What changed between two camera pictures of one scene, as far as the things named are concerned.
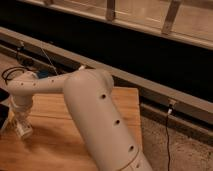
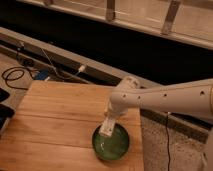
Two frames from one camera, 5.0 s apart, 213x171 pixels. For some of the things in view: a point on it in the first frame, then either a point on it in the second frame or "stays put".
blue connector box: [43, 74] stays put
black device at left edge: [4, 108] stays put
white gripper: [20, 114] → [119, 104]
